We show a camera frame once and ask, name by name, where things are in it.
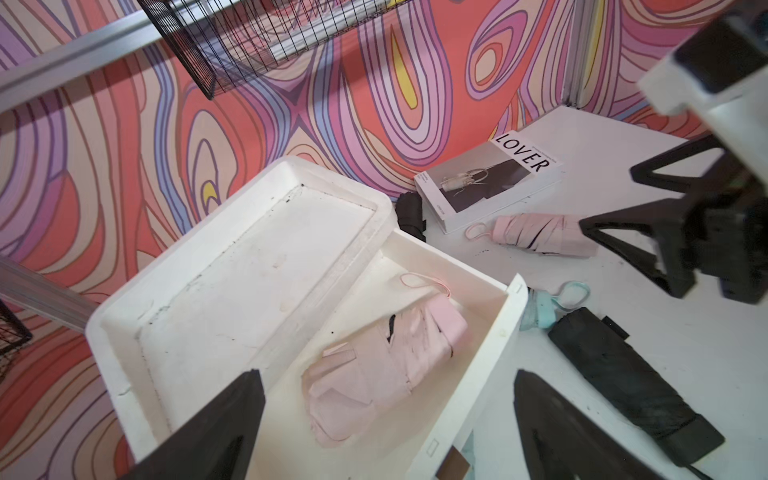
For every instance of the black wire basket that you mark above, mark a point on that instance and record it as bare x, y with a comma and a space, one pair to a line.
225, 44
14, 337

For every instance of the pink umbrella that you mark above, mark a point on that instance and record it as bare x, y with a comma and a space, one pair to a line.
354, 382
543, 234

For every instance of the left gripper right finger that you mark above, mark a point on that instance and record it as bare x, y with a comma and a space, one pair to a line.
560, 442

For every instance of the black wire basket back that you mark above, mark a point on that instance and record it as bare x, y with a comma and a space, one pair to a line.
225, 44

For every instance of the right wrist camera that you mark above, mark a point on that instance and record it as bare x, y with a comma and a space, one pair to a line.
720, 75

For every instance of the white drawer cabinet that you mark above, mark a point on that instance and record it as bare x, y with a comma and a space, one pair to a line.
247, 288

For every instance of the black wire basket left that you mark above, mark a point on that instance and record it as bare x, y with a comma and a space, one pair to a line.
14, 337

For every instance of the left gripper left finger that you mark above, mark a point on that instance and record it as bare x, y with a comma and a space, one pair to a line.
217, 443

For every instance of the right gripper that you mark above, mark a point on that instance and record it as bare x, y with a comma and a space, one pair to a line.
732, 240

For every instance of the brown drawer pull tab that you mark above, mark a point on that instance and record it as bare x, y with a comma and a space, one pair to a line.
454, 466

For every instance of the black umbrella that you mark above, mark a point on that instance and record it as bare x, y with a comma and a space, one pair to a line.
598, 349
409, 212

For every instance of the mint umbrella upper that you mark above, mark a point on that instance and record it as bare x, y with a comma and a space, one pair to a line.
543, 309

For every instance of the LOVER book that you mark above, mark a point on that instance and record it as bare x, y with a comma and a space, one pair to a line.
487, 179

